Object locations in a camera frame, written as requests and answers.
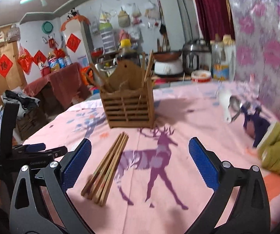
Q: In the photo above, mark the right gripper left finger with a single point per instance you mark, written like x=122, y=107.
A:
x=29, y=214

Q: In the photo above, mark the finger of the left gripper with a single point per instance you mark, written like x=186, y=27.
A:
x=55, y=152
x=29, y=147

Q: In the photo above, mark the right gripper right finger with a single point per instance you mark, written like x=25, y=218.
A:
x=250, y=212

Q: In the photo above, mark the chair with clothes pile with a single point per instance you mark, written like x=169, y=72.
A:
x=31, y=116

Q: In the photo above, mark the red covered side table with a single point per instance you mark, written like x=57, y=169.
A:
x=66, y=83

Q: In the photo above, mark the olive and cream knit cloth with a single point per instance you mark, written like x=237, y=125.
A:
x=266, y=136

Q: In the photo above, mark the pink deer print tablecloth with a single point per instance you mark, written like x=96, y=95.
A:
x=157, y=187

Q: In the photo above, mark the wooden slatted utensil holder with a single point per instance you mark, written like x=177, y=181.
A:
x=130, y=102

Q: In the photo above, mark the white refrigerator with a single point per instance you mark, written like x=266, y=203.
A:
x=78, y=39

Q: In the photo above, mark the dark soy sauce bottle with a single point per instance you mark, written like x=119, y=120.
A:
x=126, y=51

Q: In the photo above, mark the white ceramic spoon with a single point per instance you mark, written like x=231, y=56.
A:
x=224, y=96

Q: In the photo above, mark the stacked steamer with green lid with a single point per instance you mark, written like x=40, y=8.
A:
x=108, y=37

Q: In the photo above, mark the white cooker with frying pan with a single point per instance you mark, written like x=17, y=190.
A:
x=168, y=63

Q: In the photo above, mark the red white bowl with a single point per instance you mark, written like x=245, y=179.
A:
x=201, y=76

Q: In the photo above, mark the clear oil bottle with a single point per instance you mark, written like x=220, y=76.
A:
x=220, y=65

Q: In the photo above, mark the black silver pressure cooker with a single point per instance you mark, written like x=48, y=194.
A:
x=196, y=55

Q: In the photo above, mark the dark red curtain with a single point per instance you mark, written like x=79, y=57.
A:
x=215, y=17

